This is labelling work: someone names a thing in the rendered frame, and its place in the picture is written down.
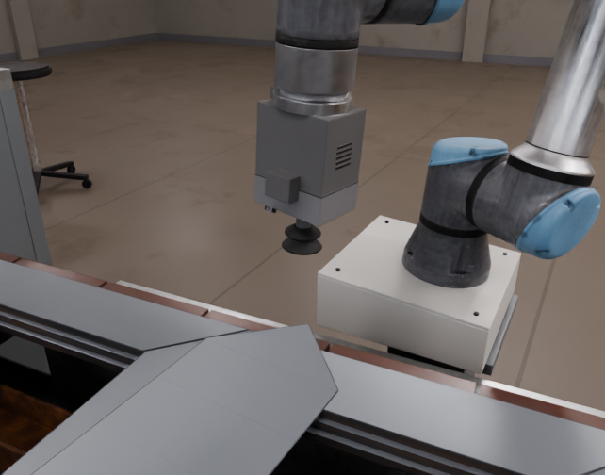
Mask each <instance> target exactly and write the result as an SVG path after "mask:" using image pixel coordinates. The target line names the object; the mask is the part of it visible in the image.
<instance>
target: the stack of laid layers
mask: <svg viewBox="0 0 605 475"><path fill-rule="evenodd" d="M0 331H2V332H5V333H7V334H10V335H13V336H17V337H20V338H22V339H25V340H28V341H31V342H34V343H37V344H40V345H42V346H44V347H47V348H50V349H53V350H56V351H58V352H63V353H66V354H69V355H71V356H74V357H76V358H79V359H82V360H85V361H88V362H91V363H92V364H95V365H98V366H101V367H104V368H107V369H111V370H114V371H117V372H119V373H120V374H118V375H117V376H116V377H115V378H114V379H113V380H111V381H110V382H109V383H108V384H107V385H105V386H104V387H103V388H102V389H101V390H100V391H98V392H97V393H96V394H95V395H94V396H92V397H91V398H90V399H89V400H88V401H86V402H85V403H84V404H83V405H82V406H81V407H79V408H78V409H77V410H76V411H75V412H73V413H72V414H71V415H70V416H69V417H68V418H66V419H65V420H64V421H63V422H62V423H60V424H59V425H58V426H57V427H56V428H55V429H54V430H53V431H52V432H51V433H50V434H48V435H47V436H46V437H45V438H44V439H42V440H41V441H40V442H39V443H38V444H37V445H35V446H34V447H33V448H32V449H31V450H29V451H28V452H27V453H26V454H25V455H23V456H22V457H21V458H20V459H19V460H18V461H16V462H15V463H14V464H13V465H12V466H10V467H9V468H8V469H7V470H6V471H4V472H3V473H2V474H1V475H30V474H32V473H33V472H34V471H36V470H37V469H38V468H40V467H41V466H42V465H44V464H45V463H46V462H48V461H49V460H50V459H51V458H53V457H54V456H55V455H57V454H58V453H59V452H60V451H62V450H63V449H65V448H66V447H67V446H68V445H70V444H71V443H72V442H74V441H75V440H76V439H77V438H78V437H79V436H80V435H82V434H83V433H85V432H86V431H87V430H88V429H90V428H91V427H92V426H94V425H95V424H96V423H98V422H99V421H100V420H101V419H103V418H104V417H105V416H107V415H108V414H109V413H111V412H112V411H113V410H114V409H116V408H117V407H118V406H119V405H121V404H122V403H123V402H125V401H126V400H127V399H129V398H130V397H131V396H133V395H134V394H135V393H136V392H138V391H139V390H140V389H142V388H143V387H144V386H145V385H147V384H148V383H149V382H151V381H152V380H153V379H154V378H155V377H156V376H157V375H159V374H160V373H161V372H163V371H164V370H165V369H167V368H168V367H169V366H171V365H172V364H173V363H174V362H176V361H177V360H178V359H179V358H181V357H182V356H183V355H185V354H186V353H187V352H189V351H190V350H191V349H193V348H194V347H195V346H196V345H198V344H199V343H200V342H201V341H203V339H200V340H195V341H190V342H186V343H181V344H176V345H171V346H167V347H163V348H158V349H153V350H149V351H144V352H142V351H139V350H136V349H133V348H130V347H127V346H124V345H122V344H119V343H116V342H113V341H110V340H107V339H104V338H101V337H98V336H93V335H90V334H87V333H84V332H81V331H78V330H75V329H73V328H70V327H67V326H64V325H61V324H58V323H54V322H52V321H49V320H46V319H41V318H38V317H35V316H32V315H29V314H26V313H24V312H21V311H18V310H15V309H11V308H8V307H5V306H3V305H0ZM302 437H304V438H307V439H310V440H313V441H316V442H319V443H320V444H323V445H326V446H329V447H332V448H335V449H338V450H342V451H345V452H347V453H350V454H353V455H355V456H358V457H361V458H364V459H367V460H369V461H372V462H374V463H377V464H380V465H383V466H386V467H391V468H393V469H396V470H398V471H401V472H404V473H407V474H409V475H520V474H517V473H514V472H512V471H509V470H506V469H503V468H500V467H494V466H491V465H488V464H486V463H483V462H480V461H477V460H474V459H471V458H468V457H465V456H463V455H460V454H457V453H454V452H450V451H447V450H442V449H439V448H437V447H434V446H431V445H428V444H425V443H422V442H419V441H416V440H414V439H411V438H407V437H404V436H401V435H398V434H393V433H390V432H388V431H385V430H382V429H379V428H376V427H373V426H370V425H367V424H365V423H361V422H358V421H355V420H352V419H349V418H344V417H342V416H339V415H336V414H333V413H330V412H327V411H324V410H322V412H321V413H320V414H319V416H318V417H317V418H316V419H315V421H314V422H313V423H312V424H311V426H310V427H309V428H308V429H307V430H306V432H305V433H304V434H303V435H302Z"/></svg>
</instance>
